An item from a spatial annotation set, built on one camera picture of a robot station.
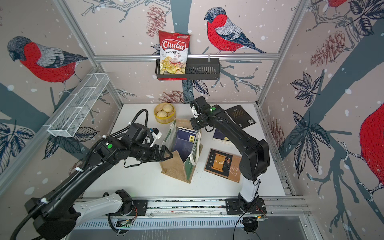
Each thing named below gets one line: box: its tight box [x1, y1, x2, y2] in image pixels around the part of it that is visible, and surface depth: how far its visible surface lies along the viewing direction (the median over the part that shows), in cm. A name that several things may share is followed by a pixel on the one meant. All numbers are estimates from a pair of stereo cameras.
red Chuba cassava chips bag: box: [158, 30, 191, 81], surface depth 86 cm
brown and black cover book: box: [204, 148, 243, 183], surface depth 89 cm
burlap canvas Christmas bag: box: [159, 119, 203, 184], surface depth 83 cm
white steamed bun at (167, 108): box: [163, 103, 173, 113], surface depth 113 cm
